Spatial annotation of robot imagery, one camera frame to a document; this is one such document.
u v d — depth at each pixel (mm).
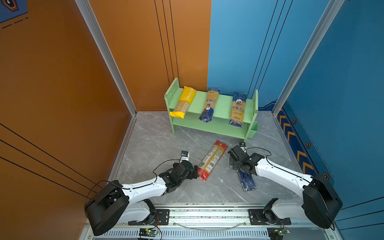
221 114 809
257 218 725
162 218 735
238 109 807
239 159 656
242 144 762
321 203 400
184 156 756
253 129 971
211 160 911
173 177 645
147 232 709
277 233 706
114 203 419
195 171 774
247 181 809
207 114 771
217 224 725
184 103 828
